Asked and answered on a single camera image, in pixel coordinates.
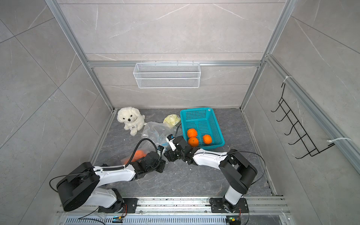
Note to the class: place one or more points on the black wire hook rack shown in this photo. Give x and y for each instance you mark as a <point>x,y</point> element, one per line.
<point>297,128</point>

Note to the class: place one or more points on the white wire wall basket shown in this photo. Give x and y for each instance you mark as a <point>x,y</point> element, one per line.
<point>167,75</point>

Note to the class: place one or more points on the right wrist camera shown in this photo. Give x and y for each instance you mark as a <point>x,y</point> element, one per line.
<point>170,138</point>

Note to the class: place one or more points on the orange two bag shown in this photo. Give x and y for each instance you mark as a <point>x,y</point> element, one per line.
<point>192,133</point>

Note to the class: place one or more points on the clear zip bag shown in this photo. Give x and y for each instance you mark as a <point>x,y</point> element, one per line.
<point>158,132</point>
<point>137,148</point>

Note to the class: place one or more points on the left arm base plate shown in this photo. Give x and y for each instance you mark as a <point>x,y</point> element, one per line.
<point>128,205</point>

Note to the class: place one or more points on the aluminium rail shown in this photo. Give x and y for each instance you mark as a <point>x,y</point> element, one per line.
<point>200,205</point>

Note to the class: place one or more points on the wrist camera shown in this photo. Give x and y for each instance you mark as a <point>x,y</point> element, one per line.
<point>160,148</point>
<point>170,138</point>

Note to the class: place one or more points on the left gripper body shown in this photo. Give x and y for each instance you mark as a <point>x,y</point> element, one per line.
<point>159,166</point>

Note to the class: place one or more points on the orange three bag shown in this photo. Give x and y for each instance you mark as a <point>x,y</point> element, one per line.
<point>207,139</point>

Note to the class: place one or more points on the orange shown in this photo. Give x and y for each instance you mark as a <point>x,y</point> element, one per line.
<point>138,154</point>

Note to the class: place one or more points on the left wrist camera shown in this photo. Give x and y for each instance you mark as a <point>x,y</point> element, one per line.
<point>160,148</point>

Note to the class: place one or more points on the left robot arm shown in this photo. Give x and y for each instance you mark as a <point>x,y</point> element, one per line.
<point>84,185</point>

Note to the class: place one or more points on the teal plastic basket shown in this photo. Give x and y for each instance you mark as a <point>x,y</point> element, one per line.
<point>204,121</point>

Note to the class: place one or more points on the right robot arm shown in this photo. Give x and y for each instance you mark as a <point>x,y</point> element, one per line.
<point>237,170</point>

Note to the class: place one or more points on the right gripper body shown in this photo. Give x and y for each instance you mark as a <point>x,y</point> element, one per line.
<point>175,155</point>

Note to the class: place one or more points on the white plush dog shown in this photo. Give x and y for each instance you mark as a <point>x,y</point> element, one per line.
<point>132,119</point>

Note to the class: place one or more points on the yellow tissue packet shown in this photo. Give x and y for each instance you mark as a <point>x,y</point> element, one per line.
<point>172,120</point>

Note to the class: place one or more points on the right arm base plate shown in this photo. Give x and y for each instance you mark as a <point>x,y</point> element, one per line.
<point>221,205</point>

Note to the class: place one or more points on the orange one bag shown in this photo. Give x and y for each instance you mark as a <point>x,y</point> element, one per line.
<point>193,142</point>

